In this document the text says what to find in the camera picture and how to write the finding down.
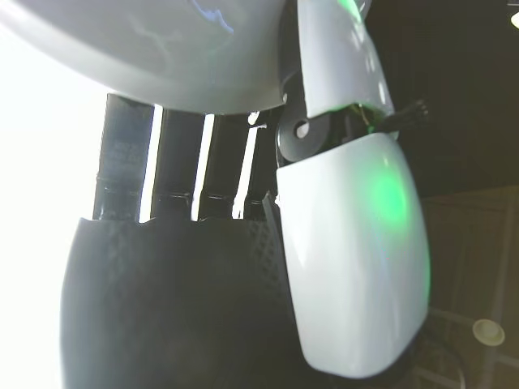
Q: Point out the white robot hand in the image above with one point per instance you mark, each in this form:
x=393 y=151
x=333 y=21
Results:
x=357 y=243

